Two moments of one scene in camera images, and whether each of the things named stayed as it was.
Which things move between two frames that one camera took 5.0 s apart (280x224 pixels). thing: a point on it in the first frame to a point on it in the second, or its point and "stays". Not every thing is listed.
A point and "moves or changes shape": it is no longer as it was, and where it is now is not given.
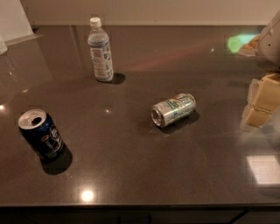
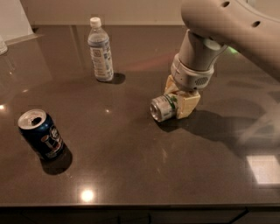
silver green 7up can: (164, 113) moves or changes shape
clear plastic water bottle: (101, 52) stays
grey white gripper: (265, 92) to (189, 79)
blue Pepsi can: (38, 129) stays
